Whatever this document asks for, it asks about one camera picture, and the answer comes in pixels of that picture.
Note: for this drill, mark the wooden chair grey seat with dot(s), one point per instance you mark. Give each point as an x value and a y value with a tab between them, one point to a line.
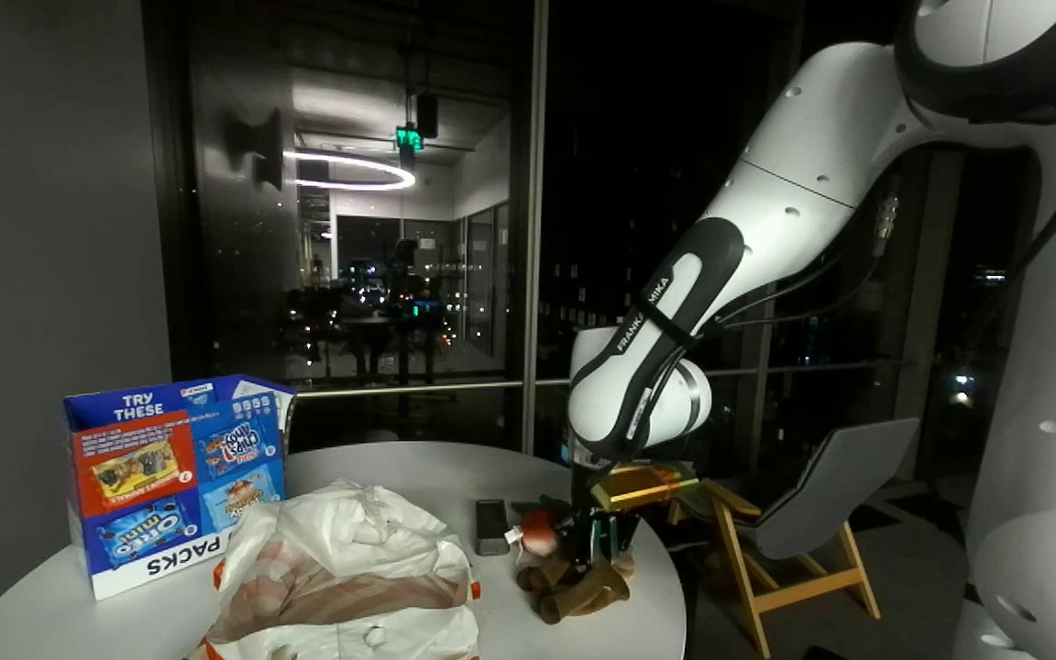
824	502

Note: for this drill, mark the green exit sign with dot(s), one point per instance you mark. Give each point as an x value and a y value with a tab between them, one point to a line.
412	140

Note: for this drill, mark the white plastic bag orange print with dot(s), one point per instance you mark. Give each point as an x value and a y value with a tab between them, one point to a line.
345	574

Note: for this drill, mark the blue snack pack box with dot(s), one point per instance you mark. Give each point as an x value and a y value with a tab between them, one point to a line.
174	481

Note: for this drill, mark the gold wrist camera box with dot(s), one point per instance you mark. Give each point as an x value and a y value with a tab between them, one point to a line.
650	485

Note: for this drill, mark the white window mullion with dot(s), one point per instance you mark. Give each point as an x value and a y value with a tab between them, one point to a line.
537	221

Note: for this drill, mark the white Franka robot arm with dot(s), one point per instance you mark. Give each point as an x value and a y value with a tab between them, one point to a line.
796	185

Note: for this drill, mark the black wall speaker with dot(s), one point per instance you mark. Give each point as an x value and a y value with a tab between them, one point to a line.
257	150

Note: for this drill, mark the black ceiling box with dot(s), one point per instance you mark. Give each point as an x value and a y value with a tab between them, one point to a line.
428	117

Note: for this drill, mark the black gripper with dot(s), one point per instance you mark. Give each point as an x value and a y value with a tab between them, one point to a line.
595	498

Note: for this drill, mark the red orange ball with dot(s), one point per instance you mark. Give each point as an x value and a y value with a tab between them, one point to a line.
541	535

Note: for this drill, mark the white window rail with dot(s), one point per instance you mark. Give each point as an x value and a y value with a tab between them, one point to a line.
403	388

